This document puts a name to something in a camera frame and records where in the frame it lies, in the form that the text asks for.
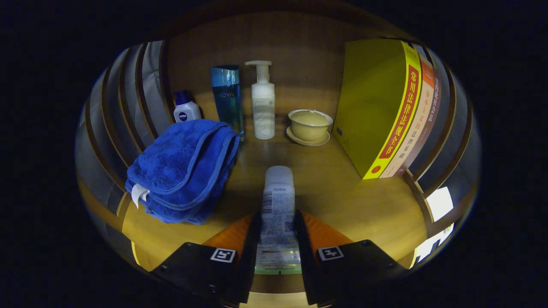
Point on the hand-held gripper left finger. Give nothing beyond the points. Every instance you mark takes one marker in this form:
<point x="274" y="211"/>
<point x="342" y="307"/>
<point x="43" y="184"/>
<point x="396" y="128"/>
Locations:
<point x="250" y="265"/>

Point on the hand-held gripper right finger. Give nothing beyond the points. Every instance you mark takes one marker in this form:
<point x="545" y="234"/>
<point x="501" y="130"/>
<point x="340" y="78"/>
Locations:
<point x="306" y="265"/>

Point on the white squeeze tube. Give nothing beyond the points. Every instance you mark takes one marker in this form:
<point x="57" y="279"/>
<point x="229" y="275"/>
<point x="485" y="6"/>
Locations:
<point x="278" y="205"/>

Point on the wooden countertop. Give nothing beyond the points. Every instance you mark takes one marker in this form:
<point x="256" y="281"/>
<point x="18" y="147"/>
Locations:
<point x="334" y="192"/>

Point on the wooden cabinet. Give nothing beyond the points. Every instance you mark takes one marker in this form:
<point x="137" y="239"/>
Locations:
<point x="299" y="51"/>

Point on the blue folded towel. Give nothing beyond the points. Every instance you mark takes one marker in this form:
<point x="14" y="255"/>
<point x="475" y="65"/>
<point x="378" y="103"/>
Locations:
<point x="180" y="167"/>

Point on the beige lidded tea bowl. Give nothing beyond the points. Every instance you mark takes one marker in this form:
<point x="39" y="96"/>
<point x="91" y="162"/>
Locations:
<point x="309" y="126"/>

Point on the white pump bottle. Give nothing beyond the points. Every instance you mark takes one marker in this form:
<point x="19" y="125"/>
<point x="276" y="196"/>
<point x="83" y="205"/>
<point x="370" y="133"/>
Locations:
<point x="263" y="111"/>

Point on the small white blue-capped bottle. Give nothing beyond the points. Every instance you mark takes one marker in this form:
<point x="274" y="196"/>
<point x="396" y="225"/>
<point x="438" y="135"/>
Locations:
<point x="186" y="112"/>

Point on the blue glass bottle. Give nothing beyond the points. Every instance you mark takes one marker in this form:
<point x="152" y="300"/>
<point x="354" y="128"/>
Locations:
<point x="227" y="98"/>

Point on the yellow book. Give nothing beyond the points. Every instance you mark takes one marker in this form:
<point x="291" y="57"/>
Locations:
<point x="368" y="98"/>

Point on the beige book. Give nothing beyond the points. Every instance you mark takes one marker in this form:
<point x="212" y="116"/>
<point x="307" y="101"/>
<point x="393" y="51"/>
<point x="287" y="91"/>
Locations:
<point x="421" y="115"/>

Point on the brown book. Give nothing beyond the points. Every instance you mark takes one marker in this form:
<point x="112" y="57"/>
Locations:
<point x="433" y="111"/>

